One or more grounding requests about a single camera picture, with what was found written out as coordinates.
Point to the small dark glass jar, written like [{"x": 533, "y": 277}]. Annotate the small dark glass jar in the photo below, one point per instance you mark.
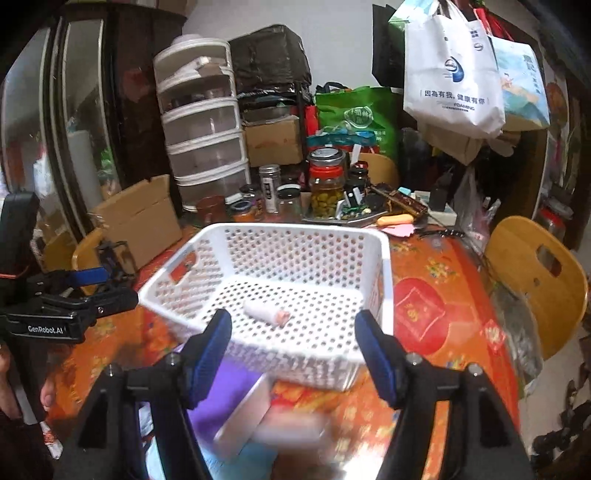
[{"x": 251, "y": 194}]

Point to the black wrapped box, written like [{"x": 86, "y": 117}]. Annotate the black wrapped box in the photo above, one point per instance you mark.
[{"x": 270, "y": 55}]

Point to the blue illustrated tote bag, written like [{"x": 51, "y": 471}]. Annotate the blue illustrated tote bag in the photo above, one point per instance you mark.
[{"x": 524, "y": 87}]

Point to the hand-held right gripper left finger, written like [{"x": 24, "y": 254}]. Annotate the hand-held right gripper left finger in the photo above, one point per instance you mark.
[{"x": 210, "y": 357}]

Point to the silver tin canister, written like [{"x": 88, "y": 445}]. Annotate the silver tin canister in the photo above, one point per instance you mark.
[{"x": 269, "y": 189}]

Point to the pale soft packet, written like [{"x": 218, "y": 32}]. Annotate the pale soft packet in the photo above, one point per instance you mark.
[{"x": 291, "y": 427}]

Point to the purple soft packet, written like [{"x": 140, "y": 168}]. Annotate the purple soft packet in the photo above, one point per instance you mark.
[{"x": 226, "y": 392}]

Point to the small white pink tube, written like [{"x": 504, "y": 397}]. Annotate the small white pink tube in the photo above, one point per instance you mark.
[{"x": 265, "y": 313}]

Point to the small jar with orange contents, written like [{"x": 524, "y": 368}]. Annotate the small jar with orange contents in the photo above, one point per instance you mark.
[{"x": 242, "y": 212}]

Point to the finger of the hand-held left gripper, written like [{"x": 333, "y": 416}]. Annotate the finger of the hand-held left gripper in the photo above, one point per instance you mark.
[
  {"x": 87, "y": 276},
  {"x": 115, "y": 299}
]

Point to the green tote bag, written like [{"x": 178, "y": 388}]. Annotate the green tote bag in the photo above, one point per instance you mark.
[{"x": 355, "y": 115}]

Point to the glass pickle jar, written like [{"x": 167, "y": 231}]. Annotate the glass pickle jar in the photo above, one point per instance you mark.
[{"x": 327, "y": 184}]

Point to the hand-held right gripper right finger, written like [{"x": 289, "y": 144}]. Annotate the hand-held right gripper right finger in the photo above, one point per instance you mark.
[{"x": 379, "y": 362}]

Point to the person's left hand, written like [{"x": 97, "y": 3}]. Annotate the person's left hand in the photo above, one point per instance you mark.
[{"x": 49, "y": 393}]

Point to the metal tray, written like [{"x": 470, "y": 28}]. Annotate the metal tray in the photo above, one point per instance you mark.
[{"x": 323, "y": 220}]

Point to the clear plastic drawer tower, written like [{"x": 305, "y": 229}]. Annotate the clear plastic drawer tower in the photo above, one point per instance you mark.
[{"x": 203, "y": 115}]

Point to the black hanging bag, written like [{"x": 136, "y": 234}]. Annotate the black hanging bag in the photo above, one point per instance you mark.
[{"x": 387, "y": 46}]

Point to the white perforated plastic basket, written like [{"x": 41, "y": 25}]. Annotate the white perforated plastic basket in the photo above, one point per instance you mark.
[{"x": 295, "y": 258}]

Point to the brown cup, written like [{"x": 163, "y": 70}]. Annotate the brown cup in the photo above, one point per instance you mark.
[{"x": 211, "y": 211}]

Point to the small brown cardboard box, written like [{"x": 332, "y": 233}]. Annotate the small brown cardboard box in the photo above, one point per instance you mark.
[{"x": 270, "y": 141}]

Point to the white tote bag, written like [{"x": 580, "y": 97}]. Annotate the white tote bag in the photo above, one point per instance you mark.
[{"x": 450, "y": 78}]

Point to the person's dark clothing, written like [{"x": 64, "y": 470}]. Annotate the person's dark clothing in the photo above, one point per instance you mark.
[{"x": 18, "y": 447}]

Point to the red lidded jar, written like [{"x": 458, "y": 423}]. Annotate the red lidded jar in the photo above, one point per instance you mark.
[{"x": 553, "y": 224}]

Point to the open brown cardboard box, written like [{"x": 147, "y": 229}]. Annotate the open brown cardboard box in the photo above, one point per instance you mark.
[{"x": 143, "y": 221}]

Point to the clear plastic bag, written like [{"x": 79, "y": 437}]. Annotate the clear plastic bag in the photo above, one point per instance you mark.
[{"x": 471, "y": 207}]

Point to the glass door cabinet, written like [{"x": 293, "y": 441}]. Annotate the glass door cabinet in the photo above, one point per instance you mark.
[{"x": 92, "y": 92}]

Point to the white box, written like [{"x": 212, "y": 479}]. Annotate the white box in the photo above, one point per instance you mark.
[{"x": 244, "y": 427}]

